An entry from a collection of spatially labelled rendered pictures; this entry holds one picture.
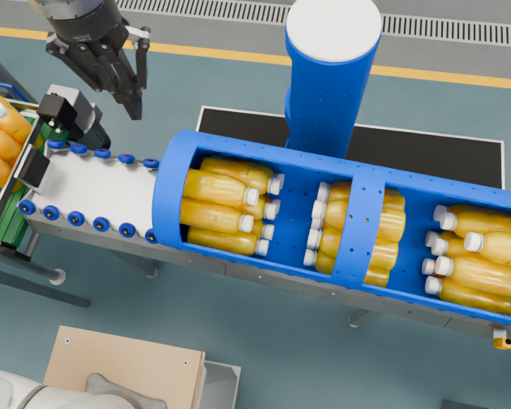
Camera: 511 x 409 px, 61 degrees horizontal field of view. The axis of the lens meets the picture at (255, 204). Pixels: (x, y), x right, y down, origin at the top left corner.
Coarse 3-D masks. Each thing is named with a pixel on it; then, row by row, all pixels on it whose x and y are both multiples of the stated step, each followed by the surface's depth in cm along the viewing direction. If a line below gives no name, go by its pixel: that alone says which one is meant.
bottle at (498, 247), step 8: (488, 232) 90; (496, 232) 89; (504, 232) 89; (480, 240) 89; (488, 240) 88; (496, 240) 87; (504, 240) 87; (480, 248) 89; (488, 248) 88; (496, 248) 87; (504, 248) 87; (488, 256) 88; (496, 256) 87; (504, 256) 87; (504, 264) 88
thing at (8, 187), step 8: (40, 120) 129; (32, 128) 127; (40, 128) 129; (32, 136) 127; (24, 144) 125; (32, 144) 128; (24, 152) 125; (16, 160) 123; (16, 168) 123; (8, 184) 121; (8, 192) 122; (0, 200) 119; (0, 208) 120; (0, 216) 121
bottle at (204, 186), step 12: (192, 180) 96; (204, 180) 96; (216, 180) 95; (228, 180) 95; (240, 180) 97; (192, 192) 96; (204, 192) 96; (216, 192) 95; (228, 192) 95; (240, 192) 95; (228, 204) 96; (240, 204) 97
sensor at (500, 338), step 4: (496, 328) 107; (496, 332) 107; (500, 332) 107; (504, 332) 107; (496, 336) 107; (500, 336) 107; (504, 336) 106; (496, 340) 105; (500, 340) 103; (504, 340) 102; (508, 340) 102; (496, 344) 105; (500, 344) 103; (504, 344) 102; (508, 344) 102; (500, 348) 105; (504, 348) 104; (508, 348) 103
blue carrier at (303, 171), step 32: (192, 160) 110; (256, 160) 110; (288, 160) 92; (320, 160) 93; (160, 192) 91; (288, 192) 114; (352, 192) 87; (416, 192) 105; (448, 192) 87; (480, 192) 88; (160, 224) 93; (288, 224) 114; (352, 224) 85; (416, 224) 110; (224, 256) 97; (256, 256) 106; (288, 256) 108; (352, 256) 86; (416, 256) 109; (352, 288) 95; (384, 288) 91; (416, 288) 103
